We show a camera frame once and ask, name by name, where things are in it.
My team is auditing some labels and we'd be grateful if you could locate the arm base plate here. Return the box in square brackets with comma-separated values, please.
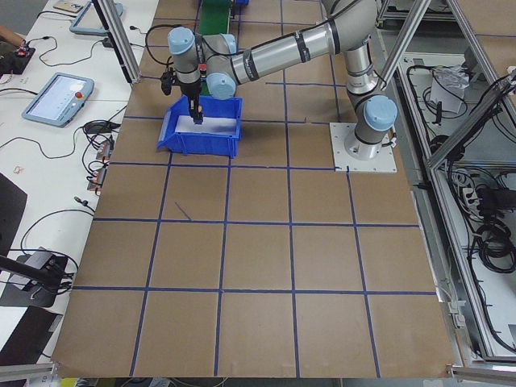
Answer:
[330, 123, 397, 173]

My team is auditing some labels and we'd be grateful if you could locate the white foam pad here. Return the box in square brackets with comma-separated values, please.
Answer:
[175, 115, 237, 135]

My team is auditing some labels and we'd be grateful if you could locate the green conveyor belt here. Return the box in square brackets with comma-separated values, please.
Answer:
[198, 0, 234, 96]

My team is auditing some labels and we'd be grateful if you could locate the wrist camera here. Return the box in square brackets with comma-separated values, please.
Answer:
[160, 70, 175, 96]

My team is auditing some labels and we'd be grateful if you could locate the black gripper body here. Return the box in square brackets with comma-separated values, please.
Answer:
[177, 72, 202, 99]

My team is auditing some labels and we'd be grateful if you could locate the aluminium frame post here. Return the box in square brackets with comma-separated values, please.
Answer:
[92, 0, 141, 85]

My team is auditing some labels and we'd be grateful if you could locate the teach pendant tablet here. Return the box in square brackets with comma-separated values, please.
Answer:
[21, 73, 95, 127]

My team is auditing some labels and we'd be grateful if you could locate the blue plastic bin left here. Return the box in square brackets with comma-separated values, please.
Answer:
[156, 96, 243, 158]

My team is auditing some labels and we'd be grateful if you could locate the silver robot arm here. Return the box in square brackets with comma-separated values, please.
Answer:
[160, 1, 397, 161]

